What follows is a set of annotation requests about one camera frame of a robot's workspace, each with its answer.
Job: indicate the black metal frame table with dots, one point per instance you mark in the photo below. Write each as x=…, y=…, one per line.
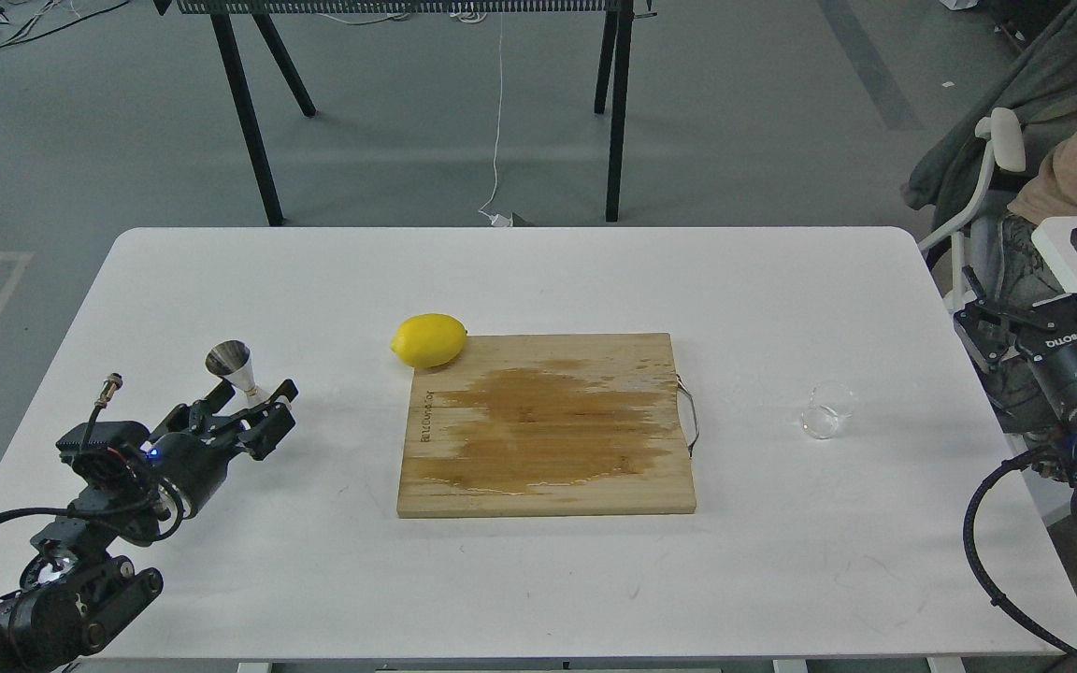
x=420, y=98

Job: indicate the yellow lemon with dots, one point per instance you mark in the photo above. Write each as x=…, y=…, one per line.
x=429, y=340

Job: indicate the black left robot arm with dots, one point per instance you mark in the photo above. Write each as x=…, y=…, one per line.
x=141, y=484

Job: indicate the wooden cutting board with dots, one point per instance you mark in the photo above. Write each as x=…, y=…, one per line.
x=548, y=425

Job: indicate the white office chair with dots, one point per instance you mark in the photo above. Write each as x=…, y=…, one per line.
x=1004, y=151

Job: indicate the small clear glass beaker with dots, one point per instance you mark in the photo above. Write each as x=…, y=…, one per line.
x=829, y=409

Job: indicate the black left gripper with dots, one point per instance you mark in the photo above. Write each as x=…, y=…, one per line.
x=194, y=444

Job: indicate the seated person in tan shirt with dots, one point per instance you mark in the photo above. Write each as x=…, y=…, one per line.
x=1012, y=271

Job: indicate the steel double jigger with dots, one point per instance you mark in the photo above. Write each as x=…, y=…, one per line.
x=231, y=360

